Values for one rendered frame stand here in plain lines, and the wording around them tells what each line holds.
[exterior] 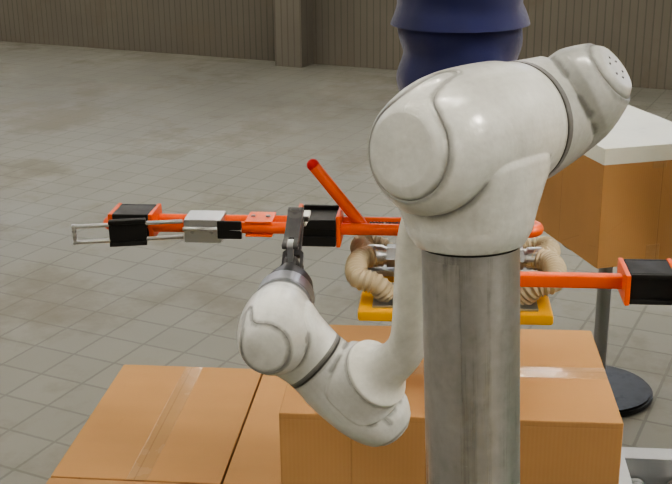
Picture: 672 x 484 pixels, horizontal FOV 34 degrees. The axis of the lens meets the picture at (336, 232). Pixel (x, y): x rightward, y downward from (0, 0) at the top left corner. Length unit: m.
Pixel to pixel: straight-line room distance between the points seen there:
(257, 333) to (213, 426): 1.28
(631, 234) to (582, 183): 0.23
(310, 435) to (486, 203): 1.00
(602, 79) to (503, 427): 0.37
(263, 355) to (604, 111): 0.60
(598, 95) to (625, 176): 2.41
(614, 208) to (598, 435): 1.69
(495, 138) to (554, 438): 1.02
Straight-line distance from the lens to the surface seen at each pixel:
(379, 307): 1.91
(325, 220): 1.95
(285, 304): 1.52
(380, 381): 1.52
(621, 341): 4.64
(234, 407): 2.84
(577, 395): 2.03
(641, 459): 2.57
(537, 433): 1.95
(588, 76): 1.15
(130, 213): 2.05
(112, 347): 4.58
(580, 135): 1.15
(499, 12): 1.82
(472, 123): 1.00
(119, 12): 12.31
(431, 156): 0.98
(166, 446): 2.68
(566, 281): 1.75
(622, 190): 3.56
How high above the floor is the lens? 1.85
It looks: 18 degrees down
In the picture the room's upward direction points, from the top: 1 degrees counter-clockwise
